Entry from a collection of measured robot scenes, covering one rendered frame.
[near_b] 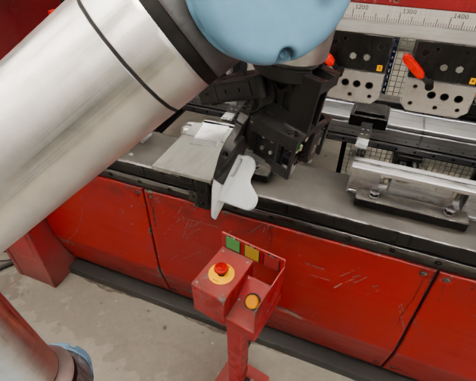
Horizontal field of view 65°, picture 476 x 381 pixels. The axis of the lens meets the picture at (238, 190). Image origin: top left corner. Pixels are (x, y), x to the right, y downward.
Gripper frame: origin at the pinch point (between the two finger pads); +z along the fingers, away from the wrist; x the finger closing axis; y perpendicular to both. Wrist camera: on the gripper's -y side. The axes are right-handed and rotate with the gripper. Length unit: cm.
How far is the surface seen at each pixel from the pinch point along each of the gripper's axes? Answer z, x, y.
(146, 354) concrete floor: 134, 6, -41
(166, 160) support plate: 33, 22, -43
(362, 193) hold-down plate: 36, 57, 3
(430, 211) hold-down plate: 34, 62, 21
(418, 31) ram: -9, 58, -1
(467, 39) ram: -10, 62, 8
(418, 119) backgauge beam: 27, 95, 2
